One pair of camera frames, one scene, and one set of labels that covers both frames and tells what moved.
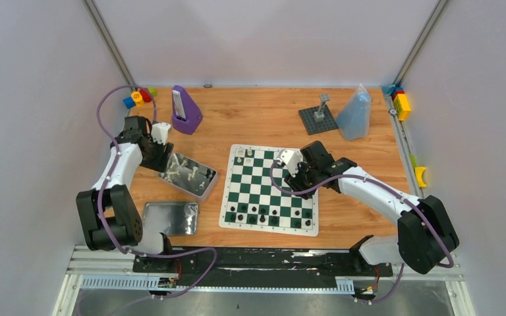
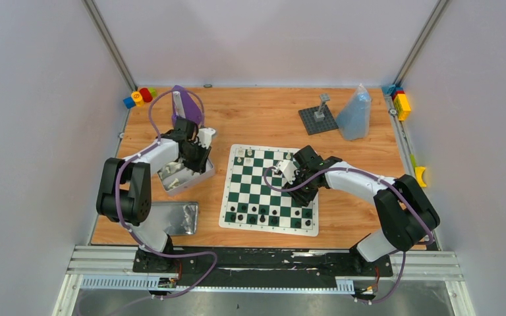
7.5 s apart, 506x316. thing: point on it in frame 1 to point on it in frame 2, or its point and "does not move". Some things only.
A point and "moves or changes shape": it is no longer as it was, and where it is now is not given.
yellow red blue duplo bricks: x=401 y=104 does not move
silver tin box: x=189 y=176 moves or changes shape
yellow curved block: x=419 y=172 does not move
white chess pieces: x=170 y=172 to x=170 y=167
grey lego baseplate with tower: x=318 y=119 does not move
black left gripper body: x=161 y=157 to x=196 y=155
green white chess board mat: x=250 y=201 does not move
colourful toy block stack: x=138 y=98 does not move
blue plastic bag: x=354 y=120 does not move
